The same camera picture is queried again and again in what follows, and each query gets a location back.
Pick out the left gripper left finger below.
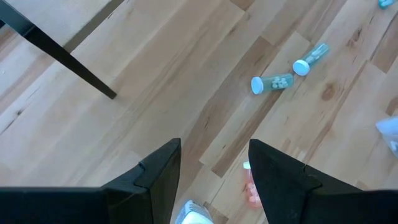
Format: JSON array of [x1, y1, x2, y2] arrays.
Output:
[[0, 138, 182, 224]]

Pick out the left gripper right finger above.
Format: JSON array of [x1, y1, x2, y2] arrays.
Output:
[[248, 139, 398, 224]]

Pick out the pink pill bottle white cap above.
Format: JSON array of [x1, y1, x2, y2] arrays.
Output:
[[242, 161, 264, 210]]

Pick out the small clear bottle white cap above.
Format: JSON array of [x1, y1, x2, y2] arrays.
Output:
[[174, 200, 215, 224]]

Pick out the wooden shelf black metal legs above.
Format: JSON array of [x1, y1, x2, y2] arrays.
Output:
[[0, 0, 125, 100]]

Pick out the large clear plastic bottle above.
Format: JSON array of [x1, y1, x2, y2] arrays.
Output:
[[375, 116, 398, 158]]

